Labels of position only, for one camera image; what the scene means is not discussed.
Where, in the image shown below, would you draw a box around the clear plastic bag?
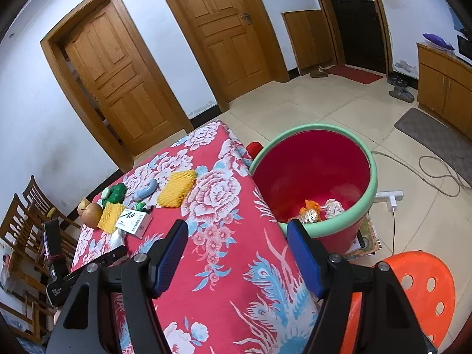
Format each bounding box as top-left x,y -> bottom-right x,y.
108,229 -> 127,253

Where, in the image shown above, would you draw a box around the yellow foam fruit net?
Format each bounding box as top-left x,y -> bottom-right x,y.
98,202 -> 126,234

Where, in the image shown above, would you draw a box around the white blue carton box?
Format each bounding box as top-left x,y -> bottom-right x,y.
115,209 -> 152,239

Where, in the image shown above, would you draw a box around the small green blue toy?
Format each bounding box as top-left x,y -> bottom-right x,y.
135,201 -> 152,213

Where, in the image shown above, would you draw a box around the light blue plastic toy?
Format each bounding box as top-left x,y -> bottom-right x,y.
133,178 -> 158,202

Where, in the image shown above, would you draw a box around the orange snack packet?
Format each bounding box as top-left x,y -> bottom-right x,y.
296,209 -> 321,224

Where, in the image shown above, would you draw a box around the orange peel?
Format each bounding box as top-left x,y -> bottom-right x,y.
299,200 -> 322,214

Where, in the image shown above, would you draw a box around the orange plastic stool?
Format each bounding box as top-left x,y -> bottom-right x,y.
340,251 -> 455,353

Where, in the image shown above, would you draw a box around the wooden chair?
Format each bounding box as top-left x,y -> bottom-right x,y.
22,175 -> 80,229
0,192 -> 78,344

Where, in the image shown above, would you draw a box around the red apple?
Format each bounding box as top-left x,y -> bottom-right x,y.
80,203 -> 102,229

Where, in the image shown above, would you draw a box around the books under bucket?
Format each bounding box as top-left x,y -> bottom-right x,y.
344,213 -> 382,260

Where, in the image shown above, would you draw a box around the yellow pear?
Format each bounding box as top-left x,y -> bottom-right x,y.
77,197 -> 90,216

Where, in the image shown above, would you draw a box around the green clover-shaped container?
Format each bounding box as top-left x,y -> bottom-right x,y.
101,182 -> 127,208

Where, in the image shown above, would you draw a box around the white power strip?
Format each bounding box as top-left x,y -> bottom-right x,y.
374,190 -> 404,213

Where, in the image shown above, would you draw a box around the red floral tablecloth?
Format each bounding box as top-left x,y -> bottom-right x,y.
69,119 -> 320,354

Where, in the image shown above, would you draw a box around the red bucket green rim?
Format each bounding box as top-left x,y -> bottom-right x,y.
250,123 -> 378,254

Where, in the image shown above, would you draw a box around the grey floor mat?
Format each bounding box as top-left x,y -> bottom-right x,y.
394,108 -> 472,186

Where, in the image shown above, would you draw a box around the left wooden door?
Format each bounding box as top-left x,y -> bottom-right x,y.
41,0 -> 193,172

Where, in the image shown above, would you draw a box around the wooden door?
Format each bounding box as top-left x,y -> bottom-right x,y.
41,0 -> 193,172
165,0 -> 290,112

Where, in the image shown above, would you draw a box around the grey shoes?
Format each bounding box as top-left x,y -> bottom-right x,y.
387,73 -> 414,104

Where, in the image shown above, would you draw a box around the wooden sideboard cabinet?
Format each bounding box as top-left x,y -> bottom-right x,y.
417,43 -> 472,137

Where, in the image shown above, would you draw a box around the red door mat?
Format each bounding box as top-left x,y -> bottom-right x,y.
326,64 -> 383,85

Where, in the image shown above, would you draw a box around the brown shoe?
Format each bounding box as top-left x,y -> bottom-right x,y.
310,65 -> 328,78

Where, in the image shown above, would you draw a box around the white microwave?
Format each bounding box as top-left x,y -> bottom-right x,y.
457,35 -> 472,61

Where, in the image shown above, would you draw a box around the purple bag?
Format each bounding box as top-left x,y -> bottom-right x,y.
422,33 -> 454,51

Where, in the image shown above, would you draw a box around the middle wooden door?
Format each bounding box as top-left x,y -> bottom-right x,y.
165,0 -> 290,112

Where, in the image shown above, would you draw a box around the black entrance door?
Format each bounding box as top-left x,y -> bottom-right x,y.
320,0 -> 390,75

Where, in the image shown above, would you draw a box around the grey floor cable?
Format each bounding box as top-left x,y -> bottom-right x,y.
370,149 -> 472,198

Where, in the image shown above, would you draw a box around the wooden wall panel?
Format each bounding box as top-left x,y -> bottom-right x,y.
282,10 -> 337,75

